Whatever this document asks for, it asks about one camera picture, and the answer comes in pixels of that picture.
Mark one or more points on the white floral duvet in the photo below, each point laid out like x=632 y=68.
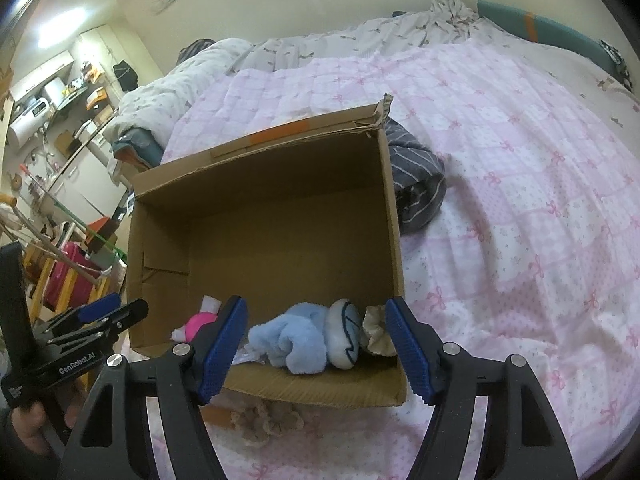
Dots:
x=300 y=45

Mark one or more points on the blue folded blanket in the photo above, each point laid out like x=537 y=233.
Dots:
x=135 y=150

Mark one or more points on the white kitchen cabinet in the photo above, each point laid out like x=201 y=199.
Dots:
x=90 y=180

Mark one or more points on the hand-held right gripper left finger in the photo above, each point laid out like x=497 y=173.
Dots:
x=225 y=345

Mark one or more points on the black white patterned cloth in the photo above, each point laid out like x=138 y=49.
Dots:
x=615 y=62

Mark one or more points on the yellow frame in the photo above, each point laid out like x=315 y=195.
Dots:
x=42 y=280

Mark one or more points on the beige frilly scrunchie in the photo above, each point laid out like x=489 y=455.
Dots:
x=260 y=425

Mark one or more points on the teal orange-striped bolster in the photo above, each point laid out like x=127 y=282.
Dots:
x=550 y=30

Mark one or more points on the red suitcase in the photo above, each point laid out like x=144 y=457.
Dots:
x=70 y=275

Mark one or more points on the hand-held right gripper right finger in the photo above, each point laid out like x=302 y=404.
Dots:
x=410 y=350

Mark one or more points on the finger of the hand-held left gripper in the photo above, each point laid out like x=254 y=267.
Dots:
x=127 y=312
x=97 y=309

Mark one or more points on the cream scrunchie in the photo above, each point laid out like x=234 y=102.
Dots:
x=375 y=330

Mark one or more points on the pink bow-print quilt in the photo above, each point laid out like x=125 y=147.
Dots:
x=500 y=185

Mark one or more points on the white sock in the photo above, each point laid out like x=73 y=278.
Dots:
x=345 y=345

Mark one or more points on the person's left hand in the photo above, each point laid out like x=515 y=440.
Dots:
x=30 y=430

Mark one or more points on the dark striped garment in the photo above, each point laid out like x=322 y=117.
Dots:
x=415 y=185

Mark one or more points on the brown cardboard box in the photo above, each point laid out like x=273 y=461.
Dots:
x=275 y=230

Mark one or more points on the blue fluffy headband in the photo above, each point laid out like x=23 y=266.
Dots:
x=295 y=340

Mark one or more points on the black hanging garment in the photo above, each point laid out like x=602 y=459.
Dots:
x=125 y=76

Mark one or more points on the white knotted cloth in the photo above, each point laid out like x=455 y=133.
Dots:
x=211 y=304

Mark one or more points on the grey striped pillow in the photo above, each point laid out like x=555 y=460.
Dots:
x=197 y=50

